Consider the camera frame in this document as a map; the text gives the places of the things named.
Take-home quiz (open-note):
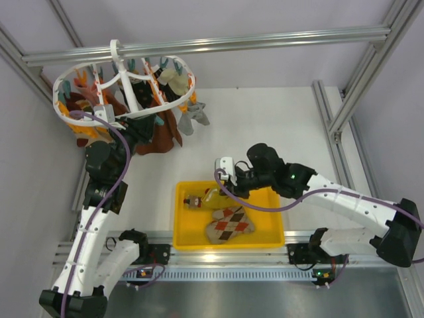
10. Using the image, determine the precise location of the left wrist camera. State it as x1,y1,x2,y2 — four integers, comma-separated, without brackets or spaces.
93,104,115,123

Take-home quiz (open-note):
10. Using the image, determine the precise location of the black striped hanging sock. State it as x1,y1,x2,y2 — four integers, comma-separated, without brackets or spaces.
131,81,158,109

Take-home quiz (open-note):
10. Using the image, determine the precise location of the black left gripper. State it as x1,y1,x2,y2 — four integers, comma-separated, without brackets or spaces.
108,112,156,178

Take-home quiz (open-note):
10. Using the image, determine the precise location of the cream hanging sock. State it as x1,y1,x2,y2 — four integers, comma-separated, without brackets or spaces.
158,68,189,96

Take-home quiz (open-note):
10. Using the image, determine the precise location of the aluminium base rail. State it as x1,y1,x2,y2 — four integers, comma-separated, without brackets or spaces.
52,231,395,268

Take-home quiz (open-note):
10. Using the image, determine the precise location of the grey sock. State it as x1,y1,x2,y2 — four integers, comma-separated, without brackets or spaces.
177,101,210,136

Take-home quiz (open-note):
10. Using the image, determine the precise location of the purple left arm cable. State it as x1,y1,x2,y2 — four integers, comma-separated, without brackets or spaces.
59,111,131,318

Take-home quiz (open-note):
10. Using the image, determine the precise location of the aluminium top crossbar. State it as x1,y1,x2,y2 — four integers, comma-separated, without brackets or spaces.
22,25,391,66

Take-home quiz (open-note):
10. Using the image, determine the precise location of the argyle beige sock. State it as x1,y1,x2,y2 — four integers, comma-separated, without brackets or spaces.
205,205,256,244

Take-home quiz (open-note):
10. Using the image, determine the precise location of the orange clothes peg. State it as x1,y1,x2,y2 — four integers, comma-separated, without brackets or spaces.
178,93,197,114

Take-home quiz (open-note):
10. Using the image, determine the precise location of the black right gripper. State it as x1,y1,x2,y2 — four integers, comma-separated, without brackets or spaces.
220,168,274,199

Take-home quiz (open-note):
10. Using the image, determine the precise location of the brown hanging sock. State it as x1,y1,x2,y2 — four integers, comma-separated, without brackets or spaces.
118,109,183,156

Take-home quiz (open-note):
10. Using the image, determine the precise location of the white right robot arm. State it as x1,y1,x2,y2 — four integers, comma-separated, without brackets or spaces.
215,143,423,268

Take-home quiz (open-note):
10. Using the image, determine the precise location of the aluminium right frame post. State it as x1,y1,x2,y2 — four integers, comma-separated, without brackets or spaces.
328,0,423,144

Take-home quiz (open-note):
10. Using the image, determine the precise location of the white round sock hanger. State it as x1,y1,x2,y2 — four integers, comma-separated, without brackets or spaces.
52,40,196,127

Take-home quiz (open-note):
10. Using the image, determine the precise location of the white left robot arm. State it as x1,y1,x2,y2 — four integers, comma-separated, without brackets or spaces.
39,115,155,317

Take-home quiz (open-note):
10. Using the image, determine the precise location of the mustard yellow sock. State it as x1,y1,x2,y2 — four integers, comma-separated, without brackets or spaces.
201,187,233,210

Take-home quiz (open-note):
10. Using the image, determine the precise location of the pink hanging sock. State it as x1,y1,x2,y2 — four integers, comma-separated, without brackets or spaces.
74,78,99,106

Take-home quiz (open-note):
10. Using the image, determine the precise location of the mustard sock with reindeer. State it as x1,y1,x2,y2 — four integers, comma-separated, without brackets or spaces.
184,195,203,209

